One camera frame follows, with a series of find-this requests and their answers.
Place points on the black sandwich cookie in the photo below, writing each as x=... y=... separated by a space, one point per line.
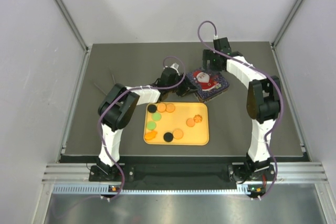
x=152 y=108
x=168 y=137

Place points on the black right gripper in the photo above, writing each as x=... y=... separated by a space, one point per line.
x=208 y=55

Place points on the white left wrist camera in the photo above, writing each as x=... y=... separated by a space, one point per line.
x=175 y=66

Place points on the green cookie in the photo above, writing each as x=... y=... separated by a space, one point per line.
x=156 y=116
x=151 y=125

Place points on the tan dotted round cookie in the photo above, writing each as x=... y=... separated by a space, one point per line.
x=178 y=134

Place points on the orange fish cookie left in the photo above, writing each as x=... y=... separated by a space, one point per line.
x=150 y=135

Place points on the orange scalloped cookie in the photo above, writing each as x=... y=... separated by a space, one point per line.
x=170 y=107

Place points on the gold tin lid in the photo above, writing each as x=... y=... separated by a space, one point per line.
x=209 y=84

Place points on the orange swirl cookie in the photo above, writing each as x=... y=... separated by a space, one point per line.
x=197 y=118

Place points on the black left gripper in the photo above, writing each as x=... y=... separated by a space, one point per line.
x=189 y=87

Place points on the slotted cable duct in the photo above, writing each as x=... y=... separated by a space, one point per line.
x=104 y=189

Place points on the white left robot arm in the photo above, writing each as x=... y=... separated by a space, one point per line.
x=116 y=110

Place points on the yellow serving tray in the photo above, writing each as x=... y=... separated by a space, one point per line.
x=193 y=136

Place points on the green cookie lower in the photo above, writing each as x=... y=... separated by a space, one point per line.
x=151 y=125

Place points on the tan plain round cookie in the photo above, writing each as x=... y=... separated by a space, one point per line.
x=190 y=122

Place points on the green cookie upper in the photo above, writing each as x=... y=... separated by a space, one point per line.
x=156 y=116

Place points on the orange round cookie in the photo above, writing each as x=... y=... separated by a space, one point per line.
x=161 y=107

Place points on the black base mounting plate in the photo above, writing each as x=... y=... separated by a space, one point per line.
x=173 y=172

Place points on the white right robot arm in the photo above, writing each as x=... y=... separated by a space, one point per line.
x=263 y=102

